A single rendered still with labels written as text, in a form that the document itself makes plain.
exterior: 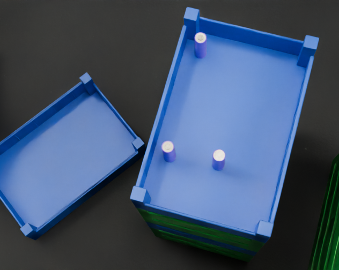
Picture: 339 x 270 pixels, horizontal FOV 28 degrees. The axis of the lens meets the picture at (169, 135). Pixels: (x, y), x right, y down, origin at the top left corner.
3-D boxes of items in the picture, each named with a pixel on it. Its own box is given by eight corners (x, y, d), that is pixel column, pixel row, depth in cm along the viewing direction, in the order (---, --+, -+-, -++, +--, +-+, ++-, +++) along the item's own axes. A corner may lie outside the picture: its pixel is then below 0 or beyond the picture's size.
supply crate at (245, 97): (187, 28, 108) (186, 6, 100) (311, 57, 105) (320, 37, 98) (134, 207, 101) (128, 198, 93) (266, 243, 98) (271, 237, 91)
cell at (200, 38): (196, 46, 106) (196, 30, 100) (207, 49, 106) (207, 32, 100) (193, 57, 106) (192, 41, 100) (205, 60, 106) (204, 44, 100)
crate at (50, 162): (92, 83, 149) (86, 71, 141) (148, 152, 144) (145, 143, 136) (-18, 167, 145) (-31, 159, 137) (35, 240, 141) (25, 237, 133)
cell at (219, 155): (227, 150, 95) (225, 160, 102) (214, 147, 95) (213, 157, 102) (223, 163, 95) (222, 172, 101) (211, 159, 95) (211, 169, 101)
